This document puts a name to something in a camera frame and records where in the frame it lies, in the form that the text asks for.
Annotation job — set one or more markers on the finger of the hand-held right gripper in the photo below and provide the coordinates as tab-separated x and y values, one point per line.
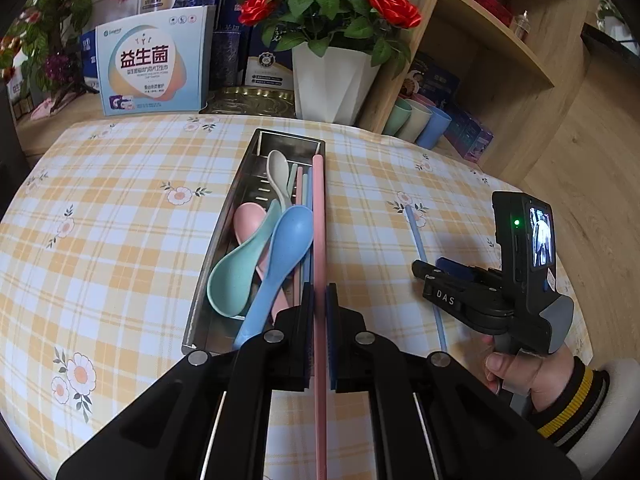
440	295
455	267

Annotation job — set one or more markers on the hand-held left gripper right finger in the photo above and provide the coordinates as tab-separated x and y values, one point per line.
331	305

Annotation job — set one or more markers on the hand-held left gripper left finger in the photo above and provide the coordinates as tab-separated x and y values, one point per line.
309	305

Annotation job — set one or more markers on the blue chopstick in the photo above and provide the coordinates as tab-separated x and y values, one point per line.
308	190
417	240

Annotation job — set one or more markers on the blue spoon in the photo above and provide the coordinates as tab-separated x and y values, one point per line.
292	232

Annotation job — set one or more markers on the teal spoon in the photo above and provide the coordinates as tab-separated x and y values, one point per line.
227	285

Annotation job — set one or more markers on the pink chopstick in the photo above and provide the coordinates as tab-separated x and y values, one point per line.
319	220
300	185

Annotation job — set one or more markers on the pink spoon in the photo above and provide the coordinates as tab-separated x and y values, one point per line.
247	222

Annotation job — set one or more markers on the white spoon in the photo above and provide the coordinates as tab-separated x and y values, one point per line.
276	165

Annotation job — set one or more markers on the stainless steel tray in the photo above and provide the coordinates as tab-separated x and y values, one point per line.
280	141

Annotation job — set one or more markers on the person's right forearm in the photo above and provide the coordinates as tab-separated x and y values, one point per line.
600	410

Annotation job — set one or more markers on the person's right hand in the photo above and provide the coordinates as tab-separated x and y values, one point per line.
545	380

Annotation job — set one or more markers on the purple box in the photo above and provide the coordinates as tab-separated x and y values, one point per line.
480	142
457	127

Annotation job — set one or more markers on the beige cup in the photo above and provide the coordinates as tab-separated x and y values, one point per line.
417	125

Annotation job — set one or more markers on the green cup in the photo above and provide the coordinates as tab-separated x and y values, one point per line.
395	120

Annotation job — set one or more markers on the yellow checked flower tablecloth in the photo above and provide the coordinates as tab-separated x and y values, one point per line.
125	260

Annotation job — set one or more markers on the blue picture box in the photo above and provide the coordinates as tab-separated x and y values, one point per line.
435	77

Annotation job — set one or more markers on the wooden shelf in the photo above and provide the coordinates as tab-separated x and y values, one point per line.
500	75

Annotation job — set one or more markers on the gold embossed tray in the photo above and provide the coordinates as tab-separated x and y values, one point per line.
250	102

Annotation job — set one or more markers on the dark blue white-label box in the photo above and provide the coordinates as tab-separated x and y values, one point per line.
267	67

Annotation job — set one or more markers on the small clear bottle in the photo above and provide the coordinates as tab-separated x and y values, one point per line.
521	27

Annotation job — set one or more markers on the dark blue glitter cup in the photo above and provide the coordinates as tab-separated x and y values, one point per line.
227	60

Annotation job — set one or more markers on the red rose plant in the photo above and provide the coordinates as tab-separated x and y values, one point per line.
330	5

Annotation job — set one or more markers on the light blue orange box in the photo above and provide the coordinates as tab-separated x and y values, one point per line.
150	60

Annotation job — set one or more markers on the pink flower plant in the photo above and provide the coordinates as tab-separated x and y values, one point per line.
55	25

